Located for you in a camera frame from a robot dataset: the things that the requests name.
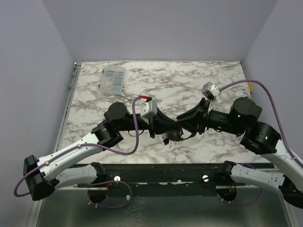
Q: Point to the black tag key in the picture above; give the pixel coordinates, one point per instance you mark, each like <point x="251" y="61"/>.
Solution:
<point x="166" y="141"/>

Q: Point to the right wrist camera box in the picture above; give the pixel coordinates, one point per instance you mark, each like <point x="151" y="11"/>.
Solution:
<point x="211" y="91"/>

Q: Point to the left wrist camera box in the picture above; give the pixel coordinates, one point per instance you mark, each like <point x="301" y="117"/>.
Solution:
<point x="148" y="109"/>

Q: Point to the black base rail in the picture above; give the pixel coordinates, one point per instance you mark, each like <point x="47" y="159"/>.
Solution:
<point x="146" y="180"/>

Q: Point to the aluminium side rail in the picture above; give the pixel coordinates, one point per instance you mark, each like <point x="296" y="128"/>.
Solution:
<point x="66" y="112"/>

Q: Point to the clear plastic organizer box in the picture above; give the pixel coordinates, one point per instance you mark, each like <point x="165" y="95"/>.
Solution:
<point x="112" y="80"/>

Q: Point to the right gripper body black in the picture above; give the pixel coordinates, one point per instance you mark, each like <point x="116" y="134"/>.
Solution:
<point x="202" y="117"/>

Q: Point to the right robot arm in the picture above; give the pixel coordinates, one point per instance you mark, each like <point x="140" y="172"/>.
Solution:
<point x="257" y="137"/>

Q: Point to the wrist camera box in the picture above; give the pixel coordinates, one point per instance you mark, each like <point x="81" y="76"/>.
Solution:
<point x="211" y="91"/>
<point x="148" y="109"/>

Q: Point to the metal key ring plate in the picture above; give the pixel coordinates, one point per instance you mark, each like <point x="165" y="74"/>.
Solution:
<point x="175" y="135"/>

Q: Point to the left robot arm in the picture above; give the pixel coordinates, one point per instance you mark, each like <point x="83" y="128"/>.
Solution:
<point x="46" y="174"/>

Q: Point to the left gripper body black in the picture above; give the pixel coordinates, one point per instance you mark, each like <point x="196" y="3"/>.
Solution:
<point x="151" y="126"/>

